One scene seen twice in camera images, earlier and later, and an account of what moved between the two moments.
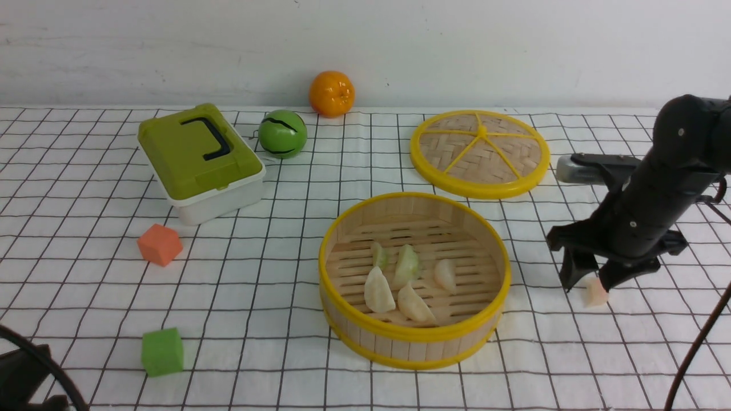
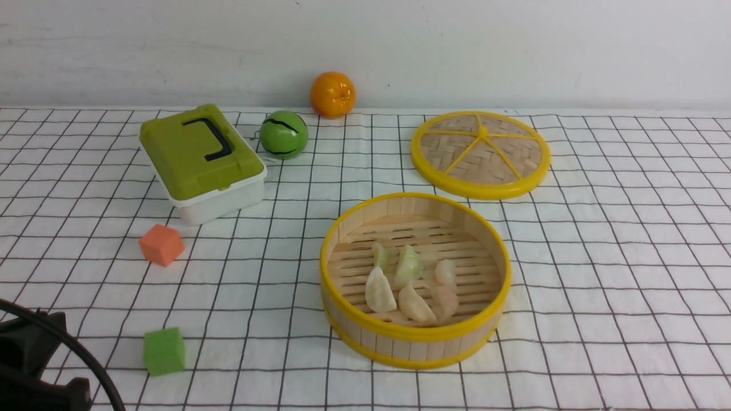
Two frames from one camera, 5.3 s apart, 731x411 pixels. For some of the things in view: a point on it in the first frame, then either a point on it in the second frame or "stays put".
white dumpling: (378, 297) stays put
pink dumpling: (594, 294) to (444, 302)
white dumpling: (414, 306) stays put
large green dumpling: (407, 268) stays put
